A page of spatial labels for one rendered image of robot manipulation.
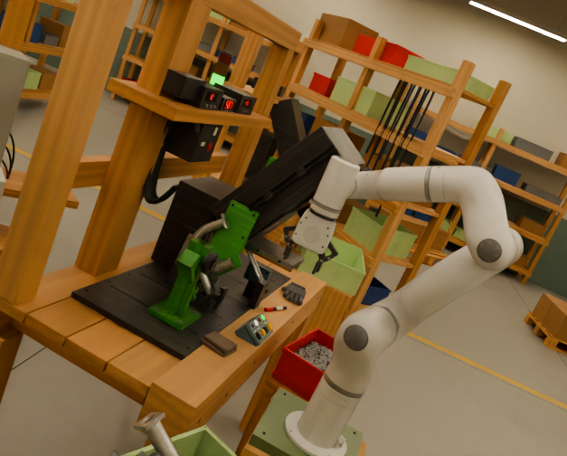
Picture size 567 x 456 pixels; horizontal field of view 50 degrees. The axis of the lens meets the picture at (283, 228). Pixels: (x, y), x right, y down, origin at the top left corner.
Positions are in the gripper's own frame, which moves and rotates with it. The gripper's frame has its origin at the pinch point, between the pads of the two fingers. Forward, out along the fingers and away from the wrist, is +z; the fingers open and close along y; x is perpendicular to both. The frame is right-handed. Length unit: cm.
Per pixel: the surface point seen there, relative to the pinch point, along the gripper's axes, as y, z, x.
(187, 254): -34.8, 16.3, 6.7
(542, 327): 199, 118, 611
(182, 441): 0, 35, -47
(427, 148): 0, -33, 297
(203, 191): -53, 6, 45
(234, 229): -34, 12, 38
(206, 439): 4, 36, -41
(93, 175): -74, 7, 6
